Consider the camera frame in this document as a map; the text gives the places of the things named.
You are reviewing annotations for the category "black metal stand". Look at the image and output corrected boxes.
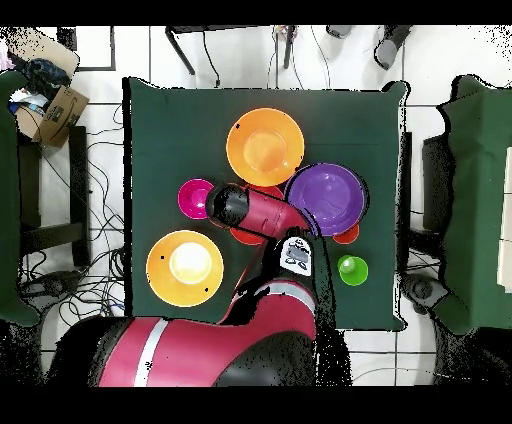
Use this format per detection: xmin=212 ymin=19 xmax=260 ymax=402
xmin=164 ymin=25 xmax=300 ymax=78

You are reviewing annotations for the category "dark green tablecloth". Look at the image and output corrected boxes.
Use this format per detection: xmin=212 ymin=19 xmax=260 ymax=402
xmin=122 ymin=76 xmax=408 ymax=332

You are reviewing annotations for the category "green cloth side table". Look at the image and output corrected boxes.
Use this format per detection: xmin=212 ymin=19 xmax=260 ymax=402
xmin=0 ymin=70 xmax=42 ymax=328
xmin=435 ymin=74 xmax=512 ymax=336

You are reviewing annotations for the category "tangle of black cables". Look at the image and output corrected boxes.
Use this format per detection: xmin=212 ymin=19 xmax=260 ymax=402
xmin=18 ymin=102 xmax=129 ymax=321

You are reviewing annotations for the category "red-orange bowl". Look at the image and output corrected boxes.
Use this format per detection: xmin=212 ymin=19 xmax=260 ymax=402
xmin=228 ymin=183 xmax=286 ymax=246

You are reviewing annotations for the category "black stool frame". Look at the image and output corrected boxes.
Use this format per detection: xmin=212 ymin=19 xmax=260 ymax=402
xmin=17 ymin=125 xmax=93 ymax=268

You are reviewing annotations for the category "pink bowl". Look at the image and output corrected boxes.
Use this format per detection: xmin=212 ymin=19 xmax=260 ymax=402
xmin=177 ymin=178 xmax=217 ymax=221

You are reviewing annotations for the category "black pedestal leg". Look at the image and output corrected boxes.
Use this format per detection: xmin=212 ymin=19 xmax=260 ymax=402
xmin=18 ymin=270 xmax=84 ymax=310
xmin=400 ymin=272 xmax=450 ymax=316

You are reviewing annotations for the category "beige cardboard sheet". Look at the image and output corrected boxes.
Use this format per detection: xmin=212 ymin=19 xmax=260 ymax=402
xmin=5 ymin=26 xmax=81 ymax=78

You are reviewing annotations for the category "large orange bowl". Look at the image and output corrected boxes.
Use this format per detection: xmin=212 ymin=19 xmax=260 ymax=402
xmin=225 ymin=107 xmax=306 ymax=188
xmin=145 ymin=229 xmax=225 ymax=308

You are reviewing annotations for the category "purple bowl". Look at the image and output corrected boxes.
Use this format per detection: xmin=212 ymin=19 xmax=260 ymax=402
xmin=284 ymin=162 xmax=370 ymax=238

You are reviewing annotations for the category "green cup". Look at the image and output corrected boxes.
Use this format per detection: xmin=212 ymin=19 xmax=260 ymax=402
xmin=335 ymin=254 xmax=369 ymax=288

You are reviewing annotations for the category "orange cup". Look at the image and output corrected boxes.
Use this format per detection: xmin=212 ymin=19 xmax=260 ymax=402
xmin=332 ymin=223 xmax=360 ymax=246

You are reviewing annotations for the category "black rectangular frame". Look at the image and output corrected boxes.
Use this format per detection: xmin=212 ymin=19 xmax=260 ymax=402
xmin=55 ymin=25 xmax=118 ymax=73

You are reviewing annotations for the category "brown cardboard box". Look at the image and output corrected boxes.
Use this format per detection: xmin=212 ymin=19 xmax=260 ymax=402
xmin=13 ymin=85 xmax=90 ymax=150

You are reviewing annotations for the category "person's foot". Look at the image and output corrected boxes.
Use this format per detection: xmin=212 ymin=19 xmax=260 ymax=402
xmin=373 ymin=25 xmax=413 ymax=71
xmin=325 ymin=25 xmax=354 ymax=40

